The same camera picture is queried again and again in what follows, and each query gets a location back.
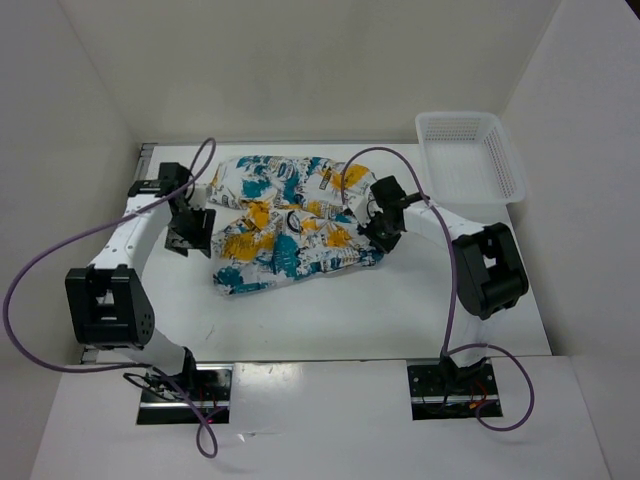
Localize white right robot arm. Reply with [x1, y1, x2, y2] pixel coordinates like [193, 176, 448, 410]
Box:
[347, 176, 529, 394]

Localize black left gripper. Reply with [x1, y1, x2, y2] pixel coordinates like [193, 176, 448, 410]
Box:
[164, 205, 217, 258]

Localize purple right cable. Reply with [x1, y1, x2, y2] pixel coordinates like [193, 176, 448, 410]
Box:
[339, 146, 536, 432]

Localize colourful patterned shorts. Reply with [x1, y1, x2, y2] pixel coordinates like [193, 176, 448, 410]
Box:
[207, 155, 384, 296]

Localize white plastic basket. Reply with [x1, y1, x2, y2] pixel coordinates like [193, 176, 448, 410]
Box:
[415, 111, 526, 206]

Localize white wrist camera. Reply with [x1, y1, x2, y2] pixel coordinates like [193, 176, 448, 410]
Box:
[346, 187, 377, 226]
[188, 184, 209, 210]

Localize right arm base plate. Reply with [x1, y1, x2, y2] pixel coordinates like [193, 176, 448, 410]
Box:
[406, 359, 503, 421]

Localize purple cable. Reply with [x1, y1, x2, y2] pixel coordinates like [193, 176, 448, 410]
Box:
[339, 146, 536, 432]
[3, 137, 221, 459]

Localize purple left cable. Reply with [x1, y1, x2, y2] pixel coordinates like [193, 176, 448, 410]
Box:
[3, 137, 221, 459]

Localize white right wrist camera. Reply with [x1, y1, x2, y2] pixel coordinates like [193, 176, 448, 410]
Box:
[346, 187, 377, 226]

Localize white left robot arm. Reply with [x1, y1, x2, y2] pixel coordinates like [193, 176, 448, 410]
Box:
[65, 163, 215, 400]

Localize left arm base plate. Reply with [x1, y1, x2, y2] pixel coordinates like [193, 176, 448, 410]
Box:
[123, 363, 234, 426]

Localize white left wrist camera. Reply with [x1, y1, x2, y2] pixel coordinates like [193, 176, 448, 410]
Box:
[188, 184, 209, 210]

